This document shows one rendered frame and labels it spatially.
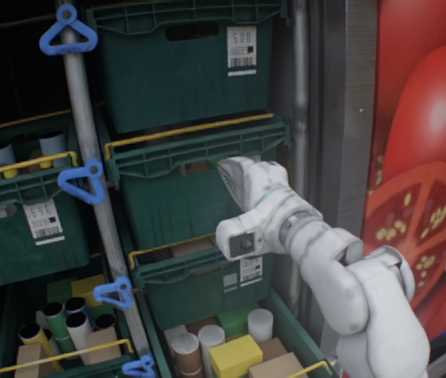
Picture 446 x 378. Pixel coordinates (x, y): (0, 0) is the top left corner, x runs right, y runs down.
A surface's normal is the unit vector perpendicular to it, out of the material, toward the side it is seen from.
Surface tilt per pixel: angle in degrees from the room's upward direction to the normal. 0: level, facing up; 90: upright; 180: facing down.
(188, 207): 98
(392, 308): 39
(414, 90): 90
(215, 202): 98
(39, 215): 94
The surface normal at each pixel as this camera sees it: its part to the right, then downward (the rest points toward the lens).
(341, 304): -0.89, 0.18
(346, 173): 0.37, 0.39
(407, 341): 0.16, -0.44
